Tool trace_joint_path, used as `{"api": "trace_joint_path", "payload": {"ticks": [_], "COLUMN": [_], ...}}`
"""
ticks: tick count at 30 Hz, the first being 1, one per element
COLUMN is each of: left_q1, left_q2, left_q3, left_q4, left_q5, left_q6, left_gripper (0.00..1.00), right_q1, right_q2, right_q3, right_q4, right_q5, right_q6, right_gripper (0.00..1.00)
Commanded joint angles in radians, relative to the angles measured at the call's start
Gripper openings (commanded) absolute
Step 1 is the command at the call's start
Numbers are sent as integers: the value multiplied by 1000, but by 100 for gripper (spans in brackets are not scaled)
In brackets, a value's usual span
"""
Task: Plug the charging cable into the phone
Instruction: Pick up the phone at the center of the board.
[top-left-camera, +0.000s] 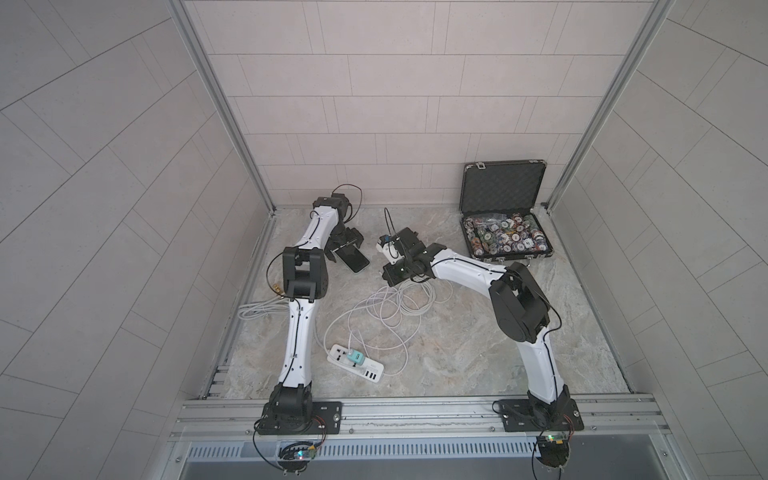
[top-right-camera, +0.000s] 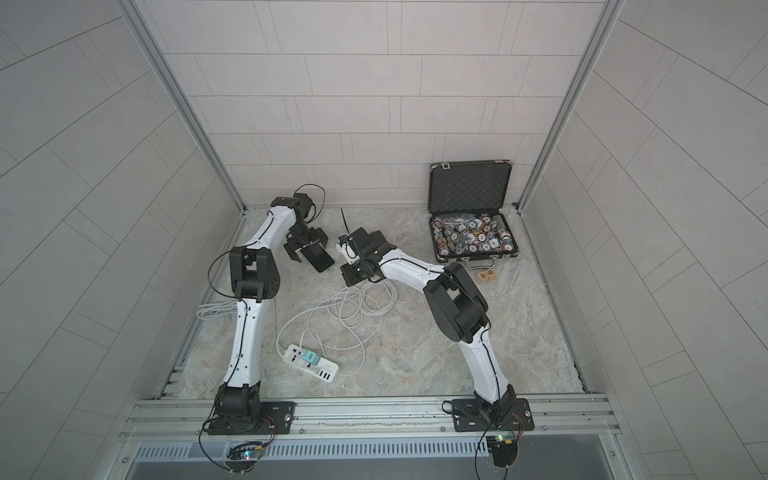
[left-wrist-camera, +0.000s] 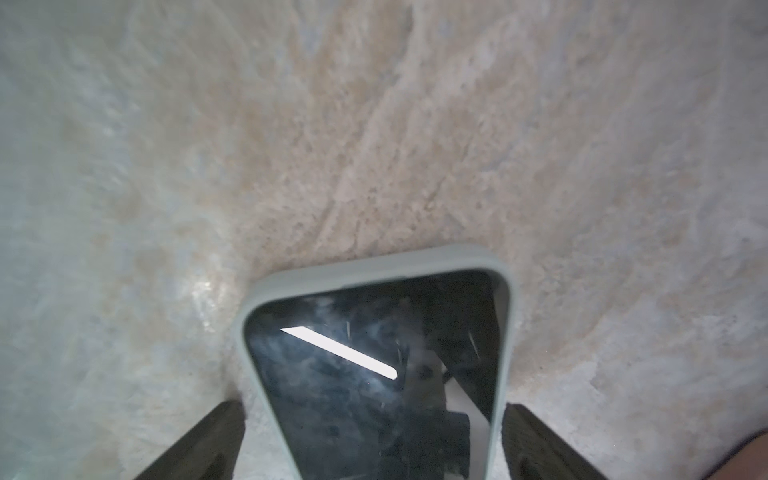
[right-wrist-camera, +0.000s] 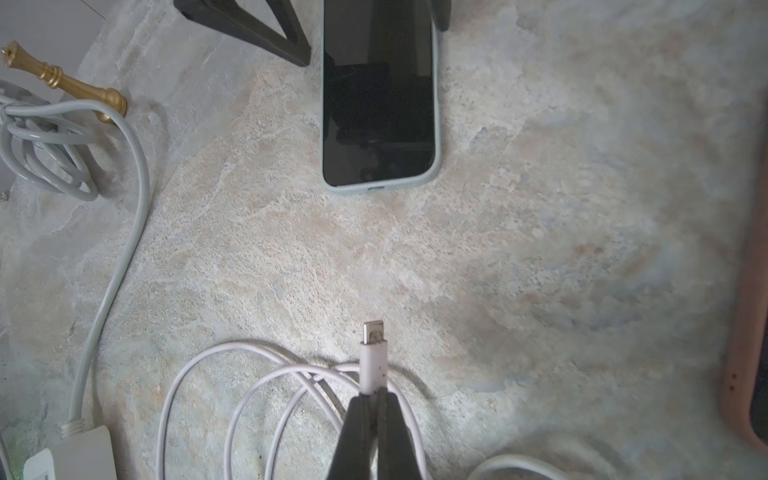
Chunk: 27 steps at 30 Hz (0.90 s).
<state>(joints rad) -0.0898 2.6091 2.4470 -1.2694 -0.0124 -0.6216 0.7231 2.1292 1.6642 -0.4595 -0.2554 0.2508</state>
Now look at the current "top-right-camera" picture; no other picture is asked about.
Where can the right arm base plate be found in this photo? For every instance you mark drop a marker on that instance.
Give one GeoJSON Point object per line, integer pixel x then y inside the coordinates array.
{"type": "Point", "coordinates": [476, 415]}

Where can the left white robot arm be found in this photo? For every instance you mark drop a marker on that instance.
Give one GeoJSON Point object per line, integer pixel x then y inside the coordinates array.
{"type": "Point", "coordinates": [255, 282]}

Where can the black poker chip case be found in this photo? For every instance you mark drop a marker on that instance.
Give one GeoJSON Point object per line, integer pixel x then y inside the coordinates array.
{"type": "Point", "coordinates": [465, 200]}

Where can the black smartphone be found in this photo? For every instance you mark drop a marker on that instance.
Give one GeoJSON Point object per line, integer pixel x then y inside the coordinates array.
{"type": "Point", "coordinates": [318, 257]}

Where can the right green circuit board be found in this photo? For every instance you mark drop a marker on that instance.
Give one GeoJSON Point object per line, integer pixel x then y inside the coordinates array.
{"type": "Point", "coordinates": [503, 450]}

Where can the aluminium mounting rail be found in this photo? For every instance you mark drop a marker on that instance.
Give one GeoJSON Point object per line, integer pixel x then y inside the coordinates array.
{"type": "Point", "coordinates": [382, 417]}

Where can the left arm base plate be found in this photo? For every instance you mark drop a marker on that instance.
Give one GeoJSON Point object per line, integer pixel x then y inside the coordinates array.
{"type": "Point", "coordinates": [243, 419]}

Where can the wooden letter block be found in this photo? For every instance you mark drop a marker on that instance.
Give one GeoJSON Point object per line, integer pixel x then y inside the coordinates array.
{"type": "Point", "coordinates": [486, 276]}

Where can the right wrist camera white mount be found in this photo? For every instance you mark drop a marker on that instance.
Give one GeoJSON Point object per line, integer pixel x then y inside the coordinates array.
{"type": "Point", "coordinates": [345, 247]}

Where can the left green circuit board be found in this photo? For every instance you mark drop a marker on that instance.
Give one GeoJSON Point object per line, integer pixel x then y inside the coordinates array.
{"type": "Point", "coordinates": [243, 457]}

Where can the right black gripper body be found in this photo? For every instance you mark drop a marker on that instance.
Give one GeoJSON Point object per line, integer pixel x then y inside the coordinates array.
{"type": "Point", "coordinates": [357, 273]}

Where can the teal charger adapter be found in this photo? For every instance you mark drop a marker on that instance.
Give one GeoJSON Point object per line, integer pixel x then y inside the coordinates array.
{"type": "Point", "coordinates": [310, 357]}

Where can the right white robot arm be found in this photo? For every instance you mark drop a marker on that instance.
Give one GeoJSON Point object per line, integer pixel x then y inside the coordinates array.
{"type": "Point", "coordinates": [457, 305]}

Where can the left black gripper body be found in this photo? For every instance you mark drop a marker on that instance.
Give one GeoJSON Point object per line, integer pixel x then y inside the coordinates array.
{"type": "Point", "coordinates": [300, 236]}

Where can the green circuit board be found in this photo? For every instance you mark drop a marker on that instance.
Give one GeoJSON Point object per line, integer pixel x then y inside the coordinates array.
{"type": "Point", "coordinates": [503, 450]}
{"type": "Point", "coordinates": [243, 457]}

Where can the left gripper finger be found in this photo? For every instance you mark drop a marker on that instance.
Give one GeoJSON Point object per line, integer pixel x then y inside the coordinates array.
{"type": "Point", "coordinates": [319, 236]}
{"type": "Point", "coordinates": [293, 249]}

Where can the white power strip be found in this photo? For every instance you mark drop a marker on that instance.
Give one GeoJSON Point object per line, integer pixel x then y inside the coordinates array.
{"type": "Point", "coordinates": [325, 370]}

